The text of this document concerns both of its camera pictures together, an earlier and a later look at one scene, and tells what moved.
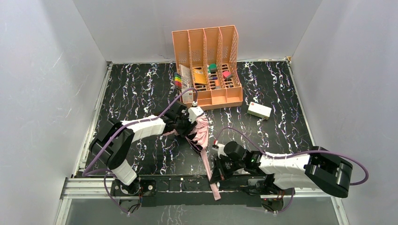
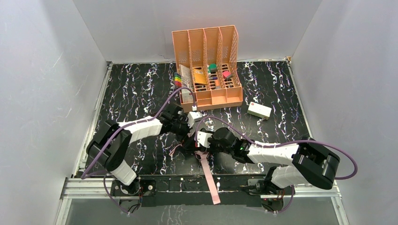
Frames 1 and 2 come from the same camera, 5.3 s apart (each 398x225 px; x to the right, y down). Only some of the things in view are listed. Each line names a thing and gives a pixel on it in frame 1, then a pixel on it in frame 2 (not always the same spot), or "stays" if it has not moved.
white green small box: [259, 110] stays
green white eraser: [213, 67] stays
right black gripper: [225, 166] → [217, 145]
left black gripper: [185, 126] stays
